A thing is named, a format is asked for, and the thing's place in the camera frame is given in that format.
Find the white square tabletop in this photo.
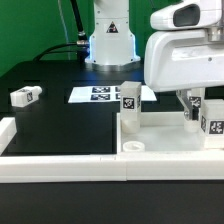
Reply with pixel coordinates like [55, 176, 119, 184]
[117, 112, 224, 159]

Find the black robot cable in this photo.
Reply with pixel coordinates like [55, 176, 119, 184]
[33, 0, 90, 62]

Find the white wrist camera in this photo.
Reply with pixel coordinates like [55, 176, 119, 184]
[150, 0, 223, 31]

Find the white sheet with fiducial tags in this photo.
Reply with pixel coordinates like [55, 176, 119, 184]
[67, 85, 157, 104]

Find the white L-shaped obstacle fence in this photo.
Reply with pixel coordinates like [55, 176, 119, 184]
[0, 118, 224, 183]

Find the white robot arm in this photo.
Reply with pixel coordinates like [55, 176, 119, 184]
[85, 0, 224, 120]

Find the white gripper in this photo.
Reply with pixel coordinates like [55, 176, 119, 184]
[144, 29, 224, 120]

